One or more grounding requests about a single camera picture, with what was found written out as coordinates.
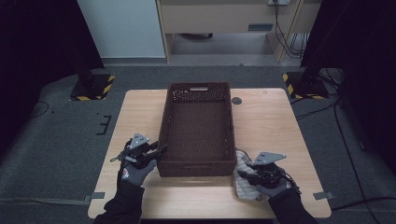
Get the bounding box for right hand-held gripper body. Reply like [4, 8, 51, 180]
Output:
[252, 151, 289, 189]

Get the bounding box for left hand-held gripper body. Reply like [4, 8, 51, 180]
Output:
[120, 133, 150, 170]

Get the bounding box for white grey cloth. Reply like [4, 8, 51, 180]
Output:
[233, 149, 265, 201]

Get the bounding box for brown woven basket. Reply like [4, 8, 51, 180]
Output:
[156, 81, 237, 178]

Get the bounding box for person's right hand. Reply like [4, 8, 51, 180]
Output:
[255, 180, 295, 200]

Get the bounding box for person's left hand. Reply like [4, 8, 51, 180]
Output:
[117, 159, 158, 187]

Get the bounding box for black yellow striped stand base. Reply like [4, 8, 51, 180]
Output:
[69, 73, 116, 102]
[282, 71, 330, 101]

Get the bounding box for beige cabinet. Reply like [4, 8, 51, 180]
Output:
[155, 0, 321, 63]

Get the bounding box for black curtain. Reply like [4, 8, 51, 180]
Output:
[300, 0, 396, 175]
[0, 0, 106, 162]

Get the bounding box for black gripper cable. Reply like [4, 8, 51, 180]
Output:
[279, 167, 303, 194]

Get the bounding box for short black floor cable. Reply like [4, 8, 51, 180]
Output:
[294, 102, 338, 121]

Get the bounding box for long black floor cable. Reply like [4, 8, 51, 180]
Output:
[333, 102, 383, 224]

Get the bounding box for thick black floor cable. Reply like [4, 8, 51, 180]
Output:
[331, 196, 396, 212]

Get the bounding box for thin black floor cable loop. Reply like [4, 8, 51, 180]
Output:
[29, 101, 50, 119]

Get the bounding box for tangled black cables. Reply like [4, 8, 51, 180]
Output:
[318, 67, 345, 94]

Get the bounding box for black hanging cables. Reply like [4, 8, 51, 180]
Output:
[290, 32, 310, 59]

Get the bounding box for black power strip cable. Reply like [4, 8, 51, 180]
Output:
[273, 3, 302, 60]

